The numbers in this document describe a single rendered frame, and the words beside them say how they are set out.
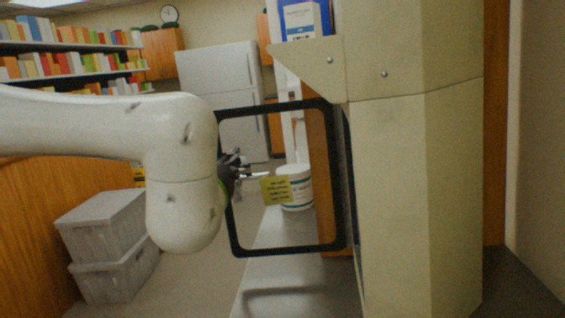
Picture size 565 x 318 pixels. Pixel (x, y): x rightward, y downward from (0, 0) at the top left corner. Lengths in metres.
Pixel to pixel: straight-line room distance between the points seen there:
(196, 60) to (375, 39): 5.22
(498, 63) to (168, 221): 0.82
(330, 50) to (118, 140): 0.32
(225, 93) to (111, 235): 3.39
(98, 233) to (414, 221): 2.36
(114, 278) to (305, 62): 2.50
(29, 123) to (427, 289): 0.67
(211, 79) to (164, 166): 5.19
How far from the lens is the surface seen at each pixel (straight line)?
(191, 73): 5.76
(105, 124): 0.55
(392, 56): 0.58
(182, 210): 0.52
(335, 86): 0.58
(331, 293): 0.95
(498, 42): 1.03
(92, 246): 2.86
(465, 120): 0.72
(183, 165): 0.50
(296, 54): 0.57
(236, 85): 5.59
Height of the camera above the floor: 1.49
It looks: 15 degrees down
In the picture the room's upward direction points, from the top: 8 degrees counter-clockwise
